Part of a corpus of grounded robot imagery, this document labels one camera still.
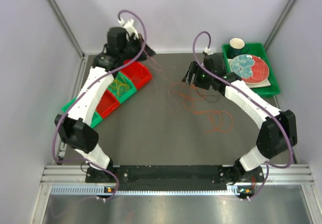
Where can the dark green cup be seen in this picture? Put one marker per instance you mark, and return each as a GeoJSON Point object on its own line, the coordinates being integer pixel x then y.
{"type": "Point", "coordinates": [236, 47]}

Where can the aluminium frame rail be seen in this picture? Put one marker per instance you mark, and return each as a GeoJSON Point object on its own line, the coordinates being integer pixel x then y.
{"type": "Point", "coordinates": [296, 174]}

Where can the large green tray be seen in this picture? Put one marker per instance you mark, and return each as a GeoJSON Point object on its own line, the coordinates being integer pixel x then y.
{"type": "Point", "coordinates": [255, 70]}

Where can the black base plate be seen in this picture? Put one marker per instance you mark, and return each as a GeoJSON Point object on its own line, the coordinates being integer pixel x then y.
{"type": "Point", "coordinates": [182, 178]}

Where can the red and blue plate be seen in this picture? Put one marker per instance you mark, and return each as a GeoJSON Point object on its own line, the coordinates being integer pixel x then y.
{"type": "Point", "coordinates": [254, 69]}

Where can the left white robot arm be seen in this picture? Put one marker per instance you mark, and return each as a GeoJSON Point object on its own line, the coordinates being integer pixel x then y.
{"type": "Point", "coordinates": [124, 46]}

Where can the white square plate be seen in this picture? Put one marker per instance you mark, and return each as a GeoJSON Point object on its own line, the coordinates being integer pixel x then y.
{"type": "Point", "coordinates": [261, 84]}

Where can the red bin far end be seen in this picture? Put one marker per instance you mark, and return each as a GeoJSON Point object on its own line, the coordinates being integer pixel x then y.
{"type": "Point", "coordinates": [138, 74]}

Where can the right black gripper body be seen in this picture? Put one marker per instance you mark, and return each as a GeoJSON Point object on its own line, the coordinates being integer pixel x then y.
{"type": "Point", "coordinates": [203, 79]}

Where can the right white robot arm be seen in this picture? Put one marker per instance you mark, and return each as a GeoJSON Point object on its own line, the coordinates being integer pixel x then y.
{"type": "Point", "coordinates": [277, 128]}

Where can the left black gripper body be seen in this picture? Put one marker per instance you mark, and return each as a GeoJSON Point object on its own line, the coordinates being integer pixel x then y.
{"type": "Point", "coordinates": [134, 48]}

